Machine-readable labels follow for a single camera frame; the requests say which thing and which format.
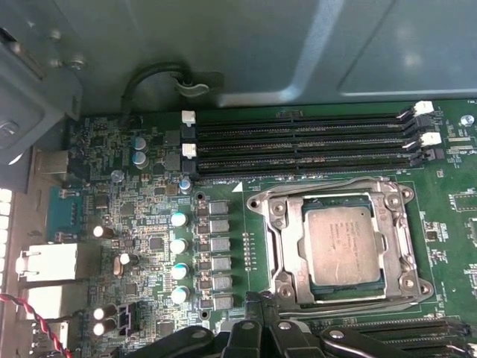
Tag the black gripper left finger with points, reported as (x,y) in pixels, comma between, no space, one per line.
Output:
(242,339)

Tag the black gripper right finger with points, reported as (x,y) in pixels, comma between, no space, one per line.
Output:
(290,339)

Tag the metal locking lever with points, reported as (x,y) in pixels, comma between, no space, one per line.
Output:
(372,306)
(335,183)

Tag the silver green CPU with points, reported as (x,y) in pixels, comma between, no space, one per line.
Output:
(343,246)

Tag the RAM slot white latches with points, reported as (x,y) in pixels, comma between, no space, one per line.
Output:
(261,149)
(261,121)

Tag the grey square inductor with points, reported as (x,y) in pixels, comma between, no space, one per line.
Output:
(220,245)
(220,208)
(220,226)
(221,264)
(223,303)
(222,283)

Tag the blue top capacitor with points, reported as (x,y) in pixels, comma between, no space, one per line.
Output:
(141,143)
(180,271)
(185,185)
(179,219)
(178,246)
(180,295)
(139,158)

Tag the black fan header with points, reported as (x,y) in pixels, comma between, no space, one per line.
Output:
(124,317)

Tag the silver top black capacitor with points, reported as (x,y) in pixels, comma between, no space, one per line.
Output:
(102,312)
(100,329)
(124,259)
(101,231)

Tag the green motherboard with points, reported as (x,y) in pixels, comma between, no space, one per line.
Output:
(447,242)

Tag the silver metal port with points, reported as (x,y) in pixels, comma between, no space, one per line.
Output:
(50,162)
(48,302)
(48,261)

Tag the silver motherboard screw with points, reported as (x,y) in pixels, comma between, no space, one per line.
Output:
(466,120)
(117,175)

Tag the blue port connector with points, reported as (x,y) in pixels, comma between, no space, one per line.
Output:
(63,216)

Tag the black PC case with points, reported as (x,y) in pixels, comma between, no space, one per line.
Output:
(261,44)

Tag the grey metal bracket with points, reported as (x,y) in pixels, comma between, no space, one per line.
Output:
(37,112)

